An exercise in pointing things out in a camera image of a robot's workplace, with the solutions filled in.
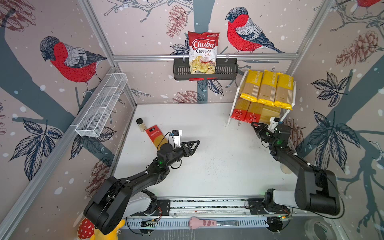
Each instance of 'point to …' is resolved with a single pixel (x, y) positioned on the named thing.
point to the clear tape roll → (309, 229)
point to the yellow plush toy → (98, 234)
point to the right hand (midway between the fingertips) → (250, 125)
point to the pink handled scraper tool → (194, 222)
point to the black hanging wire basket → (225, 68)
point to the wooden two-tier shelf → (237, 91)
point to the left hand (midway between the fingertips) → (196, 143)
